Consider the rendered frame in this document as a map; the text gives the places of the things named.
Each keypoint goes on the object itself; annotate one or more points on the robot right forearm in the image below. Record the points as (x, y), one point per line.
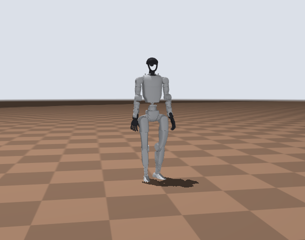
(136, 107)

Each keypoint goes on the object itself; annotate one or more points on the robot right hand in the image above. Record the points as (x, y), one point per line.
(135, 123)

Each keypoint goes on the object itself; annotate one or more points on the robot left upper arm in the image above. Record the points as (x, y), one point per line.
(165, 82)

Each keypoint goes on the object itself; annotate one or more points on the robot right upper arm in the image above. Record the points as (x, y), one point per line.
(138, 82)

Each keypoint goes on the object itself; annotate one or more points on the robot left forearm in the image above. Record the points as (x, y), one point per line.
(168, 107)

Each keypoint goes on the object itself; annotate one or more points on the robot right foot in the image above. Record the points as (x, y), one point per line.
(146, 178)

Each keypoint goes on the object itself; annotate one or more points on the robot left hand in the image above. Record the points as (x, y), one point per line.
(172, 121)

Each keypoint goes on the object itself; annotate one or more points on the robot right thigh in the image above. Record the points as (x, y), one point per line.
(144, 129)

